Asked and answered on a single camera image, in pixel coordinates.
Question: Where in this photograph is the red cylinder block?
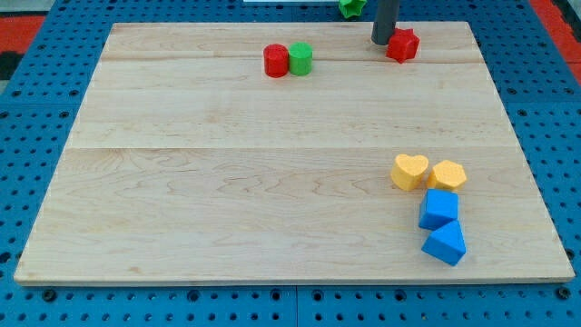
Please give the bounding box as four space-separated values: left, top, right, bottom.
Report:
262 44 289 78

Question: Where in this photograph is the blue triangle block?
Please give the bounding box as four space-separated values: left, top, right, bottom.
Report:
421 221 467 266

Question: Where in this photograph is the wooden board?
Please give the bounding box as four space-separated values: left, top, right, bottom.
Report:
14 22 575 286

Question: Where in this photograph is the green star block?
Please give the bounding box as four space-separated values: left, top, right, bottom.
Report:
338 0 367 19

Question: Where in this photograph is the green cylinder block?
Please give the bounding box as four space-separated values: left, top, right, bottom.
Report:
289 42 312 76

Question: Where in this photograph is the red star block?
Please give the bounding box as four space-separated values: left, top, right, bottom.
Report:
386 28 420 64

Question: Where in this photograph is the yellow heart block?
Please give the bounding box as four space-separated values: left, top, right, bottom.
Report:
390 154 429 191

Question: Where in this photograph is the yellow hexagon block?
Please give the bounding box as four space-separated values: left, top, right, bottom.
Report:
426 160 468 192

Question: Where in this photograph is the blue cube block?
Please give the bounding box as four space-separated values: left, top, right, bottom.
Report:
419 189 459 230

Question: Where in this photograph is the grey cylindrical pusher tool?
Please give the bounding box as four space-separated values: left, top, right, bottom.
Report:
371 0 400 45

